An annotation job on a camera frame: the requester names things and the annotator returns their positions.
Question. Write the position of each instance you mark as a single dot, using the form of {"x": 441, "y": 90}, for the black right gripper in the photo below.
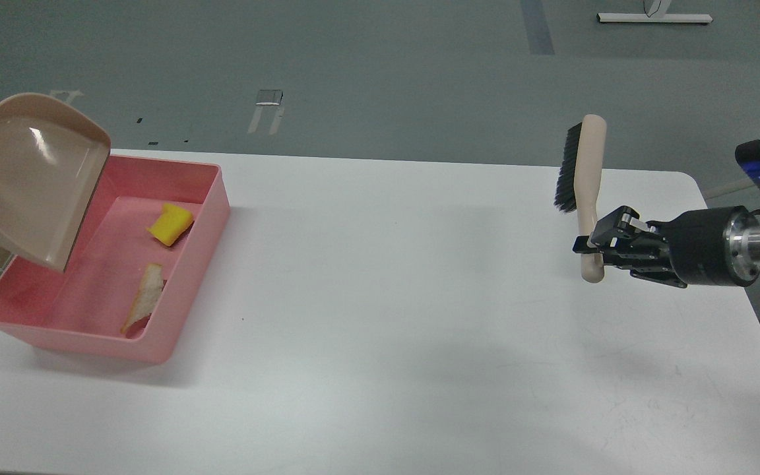
{"x": 699, "y": 247}

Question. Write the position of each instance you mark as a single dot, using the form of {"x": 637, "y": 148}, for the beige hand brush black bristles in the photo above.
{"x": 578, "y": 187}

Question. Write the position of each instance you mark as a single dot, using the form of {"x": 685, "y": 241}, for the yellow green sponge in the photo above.
{"x": 172, "y": 222}

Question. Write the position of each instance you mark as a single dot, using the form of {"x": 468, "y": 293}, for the white bread slice piece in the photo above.
{"x": 150, "y": 289}

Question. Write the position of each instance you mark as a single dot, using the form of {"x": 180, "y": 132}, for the beige plastic dustpan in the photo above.
{"x": 51, "y": 159}

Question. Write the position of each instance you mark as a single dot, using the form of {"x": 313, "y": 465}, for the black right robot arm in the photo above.
{"x": 708, "y": 247}

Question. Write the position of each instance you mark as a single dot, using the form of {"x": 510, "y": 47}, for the pink plastic bin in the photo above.
{"x": 142, "y": 252}

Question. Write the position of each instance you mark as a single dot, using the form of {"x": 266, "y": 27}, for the white desk leg base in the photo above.
{"x": 656, "y": 13}

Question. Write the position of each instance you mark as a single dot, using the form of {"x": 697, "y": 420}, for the grey floor outlet plate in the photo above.
{"x": 269, "y": 97}

